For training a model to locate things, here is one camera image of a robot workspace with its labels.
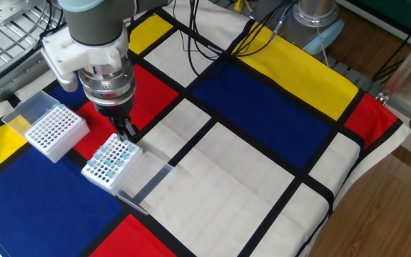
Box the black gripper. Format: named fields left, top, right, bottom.
left=96, top=94, right=138, bottom=143

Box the white pipette tip box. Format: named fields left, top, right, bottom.
left=1, top=90, right=91, bottom=163
left=81, top=132, right=176, bottom=216

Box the colour block tablecloth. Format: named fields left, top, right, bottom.
left=0, top=0, right=411, bottom=257

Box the silver metal mounting plate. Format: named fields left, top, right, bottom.
left=0, top=0, right=46, bottom=28

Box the white thin cable tie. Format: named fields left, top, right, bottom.
left=317, top=27, right=330, bottom=69

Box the aluminium profile frame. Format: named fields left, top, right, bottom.
left=375, top=24, right=411, bottom=133

